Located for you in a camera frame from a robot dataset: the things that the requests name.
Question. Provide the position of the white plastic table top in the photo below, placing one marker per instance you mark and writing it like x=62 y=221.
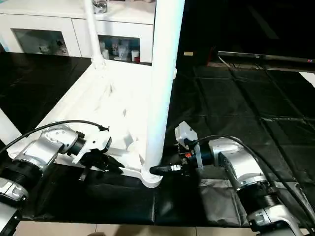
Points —
x=108 y=103

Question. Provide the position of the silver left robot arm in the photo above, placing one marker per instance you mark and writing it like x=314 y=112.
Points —
x=37 y=157

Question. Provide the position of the black work mat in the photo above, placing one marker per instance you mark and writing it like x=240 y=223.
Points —
x=236 y=187

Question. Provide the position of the small tan label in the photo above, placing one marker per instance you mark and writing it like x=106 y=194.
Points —
x=188 y=53

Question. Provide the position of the small white jar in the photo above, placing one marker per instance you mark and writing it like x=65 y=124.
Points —
x=122 y=49

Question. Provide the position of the small dark figurines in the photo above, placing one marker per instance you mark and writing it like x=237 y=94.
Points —
x=51 y=48

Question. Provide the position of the long black bar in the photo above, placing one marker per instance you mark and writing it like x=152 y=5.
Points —
x=266 y=56

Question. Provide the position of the white glass-door cabinet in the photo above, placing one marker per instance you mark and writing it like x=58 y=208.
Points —
x=74 y=24

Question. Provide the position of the white board strip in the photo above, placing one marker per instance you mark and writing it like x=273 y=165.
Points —
x=309 y=77

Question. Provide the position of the large black cabinet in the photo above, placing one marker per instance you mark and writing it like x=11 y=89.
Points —
x=251 y=27

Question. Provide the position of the small grey metal object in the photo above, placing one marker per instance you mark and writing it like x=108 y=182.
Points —
x=100 y=5

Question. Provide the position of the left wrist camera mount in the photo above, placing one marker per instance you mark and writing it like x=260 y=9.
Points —
x=93 y=142

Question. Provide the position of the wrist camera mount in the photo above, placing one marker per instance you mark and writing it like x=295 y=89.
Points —
x=93 y=142
x=186 y=133

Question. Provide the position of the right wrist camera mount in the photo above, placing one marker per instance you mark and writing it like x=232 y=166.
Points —
x=186 y=133

